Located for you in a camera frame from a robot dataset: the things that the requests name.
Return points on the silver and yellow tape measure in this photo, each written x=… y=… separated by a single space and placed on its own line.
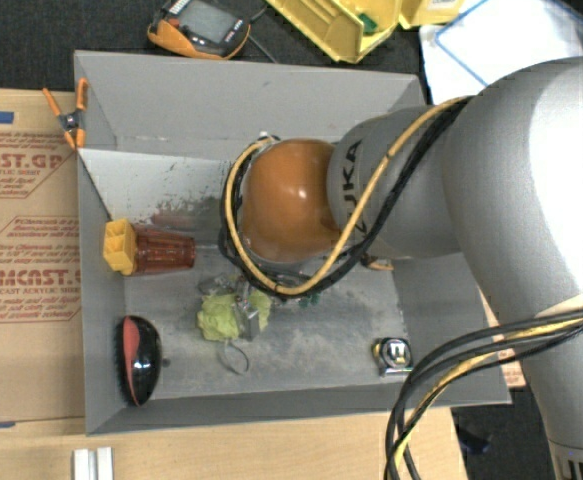
x=393 y=355

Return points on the grey metal bin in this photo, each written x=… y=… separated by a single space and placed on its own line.
x=321 y=348

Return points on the yellow-green cloth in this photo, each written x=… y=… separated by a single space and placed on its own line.
x=217 y=321

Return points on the yellow plastic block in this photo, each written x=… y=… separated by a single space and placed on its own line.
x=120 y=246

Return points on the brown cardboard board, red print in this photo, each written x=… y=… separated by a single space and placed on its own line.
x=31 y=348

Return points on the red-brown ribbed plastic cup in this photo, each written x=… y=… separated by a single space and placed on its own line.
x=166 y=253

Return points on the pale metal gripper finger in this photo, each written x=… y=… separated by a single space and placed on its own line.
x=249 y=321
x=216 y=285

